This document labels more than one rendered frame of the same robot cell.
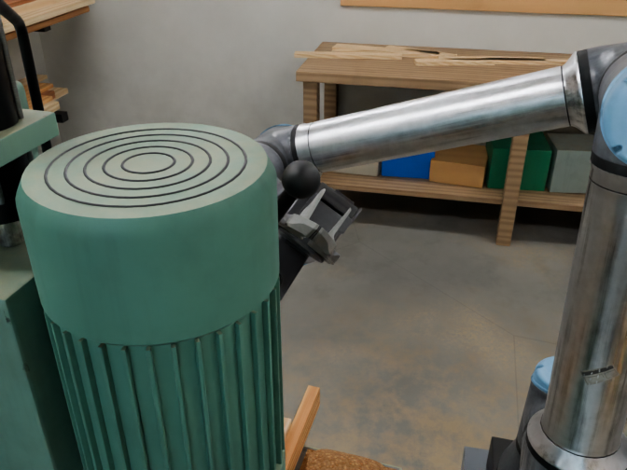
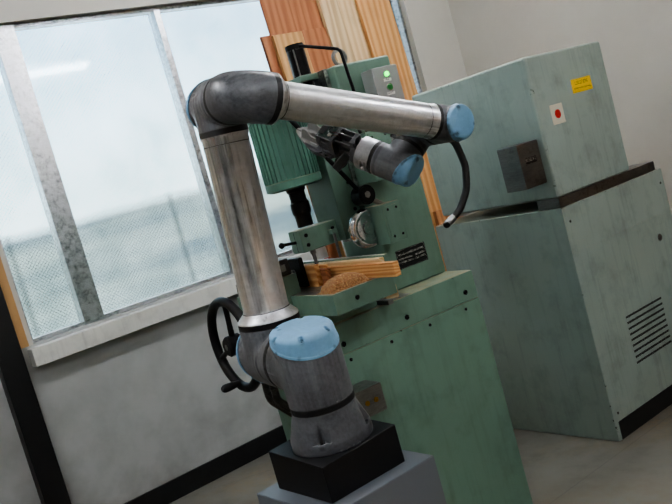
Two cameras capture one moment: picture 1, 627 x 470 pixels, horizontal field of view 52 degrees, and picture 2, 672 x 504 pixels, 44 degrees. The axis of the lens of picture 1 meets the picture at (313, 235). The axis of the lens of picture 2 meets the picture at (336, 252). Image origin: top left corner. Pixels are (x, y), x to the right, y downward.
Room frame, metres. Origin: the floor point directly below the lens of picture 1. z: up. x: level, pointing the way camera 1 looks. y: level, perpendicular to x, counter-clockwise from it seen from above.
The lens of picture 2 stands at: (2.16, -1.74, 1.24)
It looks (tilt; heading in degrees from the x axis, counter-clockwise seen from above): 6 degrees down; 132
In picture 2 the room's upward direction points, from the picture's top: 16 degrees counter-clockwise
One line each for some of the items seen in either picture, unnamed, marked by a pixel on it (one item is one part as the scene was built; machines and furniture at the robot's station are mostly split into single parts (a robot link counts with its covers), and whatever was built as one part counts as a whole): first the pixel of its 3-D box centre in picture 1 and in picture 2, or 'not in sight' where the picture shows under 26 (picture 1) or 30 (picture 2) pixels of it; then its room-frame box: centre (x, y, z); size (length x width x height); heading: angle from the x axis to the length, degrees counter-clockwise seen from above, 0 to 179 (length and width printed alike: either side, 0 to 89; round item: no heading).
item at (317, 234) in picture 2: not in sight; (315, 238); (0.42, 0.13, 1.03); 0.14 x 0.07 x 0.09; 74
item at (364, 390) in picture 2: not in sight; (359, 402); (0.62, -0.10, 0.58); 0.12 x 0.08 x 0.08; 74
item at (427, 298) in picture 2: not in sight; (364, 311); (0.44, 0.23, 0.76); 0.57 x 0.45 x 0.09; 74
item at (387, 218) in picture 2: not in sight; (386, 222); (0.61, 0.25, 1.02); 0.09 x 0.07 x 0.12; 164
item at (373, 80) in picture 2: not in sight; (384, 93); (0.63, 0.38, 1.40); 0.10 x 0.06 x 0.16; 74
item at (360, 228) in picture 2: not in sight; (366, 228); (0.57, 0.20, 1.02); 0.12 x 0.03 x 0.12; 74
